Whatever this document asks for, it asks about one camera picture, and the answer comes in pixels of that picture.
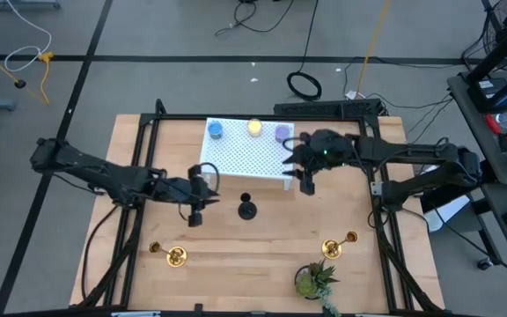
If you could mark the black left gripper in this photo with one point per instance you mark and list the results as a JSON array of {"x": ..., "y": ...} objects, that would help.
[{"x": 183, "y": 191}]

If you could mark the black power strip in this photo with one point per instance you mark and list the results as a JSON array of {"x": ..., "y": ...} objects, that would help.
[{"x": 324, "y": 108}]

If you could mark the succulent plant in dark pot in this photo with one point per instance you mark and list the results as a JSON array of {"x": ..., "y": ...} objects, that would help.
[{"x": 313, "y": 282}]

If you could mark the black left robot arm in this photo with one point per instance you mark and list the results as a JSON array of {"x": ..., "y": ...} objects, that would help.
[{"x": 104, "y": 174}]

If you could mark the blue candle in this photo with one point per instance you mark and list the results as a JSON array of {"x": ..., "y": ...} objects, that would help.
[{"x": 215, "y": 130}]

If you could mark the white perforated metal shelf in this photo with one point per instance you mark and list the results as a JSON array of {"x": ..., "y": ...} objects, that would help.
[{"x": 244, "y": 156}]

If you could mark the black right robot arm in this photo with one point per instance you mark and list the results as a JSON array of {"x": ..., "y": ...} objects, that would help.
[{"x": 412, "y": 152}]

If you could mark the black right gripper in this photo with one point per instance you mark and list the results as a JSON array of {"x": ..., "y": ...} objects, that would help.
[{"x": 326, "y": 149}]

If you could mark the yellow candle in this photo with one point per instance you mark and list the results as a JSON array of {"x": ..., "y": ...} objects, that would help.
[{"x": 254, "y": 127}]

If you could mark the purple candle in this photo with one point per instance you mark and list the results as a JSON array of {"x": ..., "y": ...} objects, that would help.
[{"x": 282, "y": 133}]

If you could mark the gold candle stick holder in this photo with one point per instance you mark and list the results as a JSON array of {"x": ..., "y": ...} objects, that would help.
[
  {"x": 332, "y": 249},
  {"x": 177, "y": 256}
]

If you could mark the black candle stick holder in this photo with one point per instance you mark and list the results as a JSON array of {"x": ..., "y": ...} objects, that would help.
[{"x": 247, "y": 211}]

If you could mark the black metal table frame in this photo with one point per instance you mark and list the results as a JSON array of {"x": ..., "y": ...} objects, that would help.
[{"x": 174, "y": 117}]

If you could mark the grey equipment cart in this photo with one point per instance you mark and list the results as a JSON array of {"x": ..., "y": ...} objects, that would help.
[{"x": 469, "y": 127}]

